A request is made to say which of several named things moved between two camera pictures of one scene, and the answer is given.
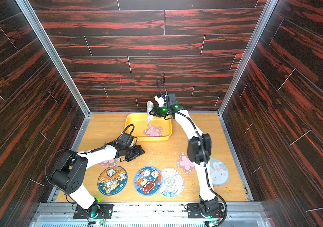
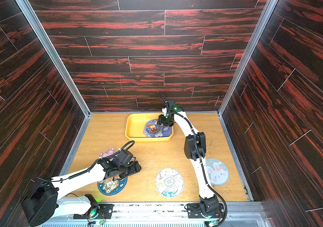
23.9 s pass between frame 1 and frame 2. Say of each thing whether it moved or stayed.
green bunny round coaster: stayed
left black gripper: moved
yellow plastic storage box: stayed
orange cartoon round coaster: stayed
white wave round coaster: stayed
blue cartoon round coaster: moved
